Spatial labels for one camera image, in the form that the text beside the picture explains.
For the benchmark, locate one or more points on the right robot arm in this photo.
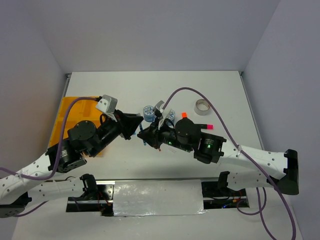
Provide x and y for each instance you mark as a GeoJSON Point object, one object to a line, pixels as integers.
{"type": "Point", "coordinates": [268, 169]}

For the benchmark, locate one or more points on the blue round jar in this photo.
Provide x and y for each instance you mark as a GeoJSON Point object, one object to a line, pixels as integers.
{"type": "Point", "coordinates": [148, 114]}
{"type": "Point", "coordinates": [172, 116]}

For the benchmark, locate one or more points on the orange capped black highlighter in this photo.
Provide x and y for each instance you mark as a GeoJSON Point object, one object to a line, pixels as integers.
{"type": "Point", "coordinates": [184, 115]}

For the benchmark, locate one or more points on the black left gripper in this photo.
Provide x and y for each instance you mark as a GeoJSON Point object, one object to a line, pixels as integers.
{"type": "Point", "coordinates": [127, 123]}

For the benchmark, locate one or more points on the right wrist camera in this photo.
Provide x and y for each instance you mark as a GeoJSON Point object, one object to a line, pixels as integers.
{"type": "Point", "coordinates": [161, 113]}

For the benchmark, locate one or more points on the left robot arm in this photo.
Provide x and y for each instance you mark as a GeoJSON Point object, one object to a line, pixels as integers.
{"type": "Point", "coordinates": [34, 183]}

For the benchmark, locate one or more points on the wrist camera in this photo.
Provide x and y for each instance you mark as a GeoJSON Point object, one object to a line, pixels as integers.
{"type": "Point", "coordinates": [161, 113]}
{"type": "Point", "coordinates": [107, 104]}

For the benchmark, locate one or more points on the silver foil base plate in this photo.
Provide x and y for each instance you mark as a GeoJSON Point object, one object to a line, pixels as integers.
{"type": "Point", "coordinates": [158, 198]}

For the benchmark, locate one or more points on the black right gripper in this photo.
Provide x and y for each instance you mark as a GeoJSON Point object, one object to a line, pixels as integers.
{"type": "Point", "coordinates": [151, 136]}

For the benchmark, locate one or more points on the yellow compartment tray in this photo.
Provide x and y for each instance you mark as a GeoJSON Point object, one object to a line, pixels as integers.
{"type": "Point", "coordinates": [83, 110]}

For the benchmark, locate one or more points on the white tape roll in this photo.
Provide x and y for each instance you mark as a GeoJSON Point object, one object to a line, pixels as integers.
{"type": "Point", "coordinates": [202, 107]}

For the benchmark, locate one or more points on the clear plastic pen cap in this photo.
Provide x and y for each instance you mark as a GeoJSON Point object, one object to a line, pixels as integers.
{"type": "Point", "coordinates": [172, 150]}

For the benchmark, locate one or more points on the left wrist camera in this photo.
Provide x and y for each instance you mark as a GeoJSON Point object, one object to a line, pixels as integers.
{"type": "Point", "coordinates": [107, 104]}

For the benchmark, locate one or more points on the pink capped black highlighter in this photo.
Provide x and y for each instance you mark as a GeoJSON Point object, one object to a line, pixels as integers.
{"type": "Point", "coordinates": [205, 126]}

